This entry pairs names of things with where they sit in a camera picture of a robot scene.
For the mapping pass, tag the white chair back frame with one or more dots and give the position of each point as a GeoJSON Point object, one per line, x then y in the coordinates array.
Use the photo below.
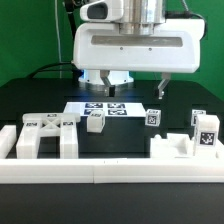
{"type": "Point", "coordinates": [42, 125]}

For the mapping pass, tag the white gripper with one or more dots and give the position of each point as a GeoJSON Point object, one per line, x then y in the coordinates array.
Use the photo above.
{"type": "Point", "coordinates": [174, 47]}

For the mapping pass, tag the white marker sheet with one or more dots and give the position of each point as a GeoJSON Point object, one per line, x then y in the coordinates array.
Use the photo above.
{"type": "Point", "coordinates": [111, 109]}

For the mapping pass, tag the black camera pole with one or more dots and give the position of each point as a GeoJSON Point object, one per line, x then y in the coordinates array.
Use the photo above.
{"type": "Point", "coordinates": [70, 6]}

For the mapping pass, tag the white chair seat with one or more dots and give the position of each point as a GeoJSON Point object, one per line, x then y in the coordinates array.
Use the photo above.
{"type": "Point", "coordinates": [173, 146]}

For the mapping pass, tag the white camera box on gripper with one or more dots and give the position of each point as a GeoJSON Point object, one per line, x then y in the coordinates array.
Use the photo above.
{"type": "Point", "coordinates": [102, 11]}

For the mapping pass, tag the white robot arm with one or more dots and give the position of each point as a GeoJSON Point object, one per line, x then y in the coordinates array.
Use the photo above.
{"type": "Point", "coordinates": [140, 17]}

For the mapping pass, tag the white U-shaped fence frame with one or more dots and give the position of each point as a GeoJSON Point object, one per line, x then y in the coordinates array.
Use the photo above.
{"type": "Point", "coordinates": [36, 171]}

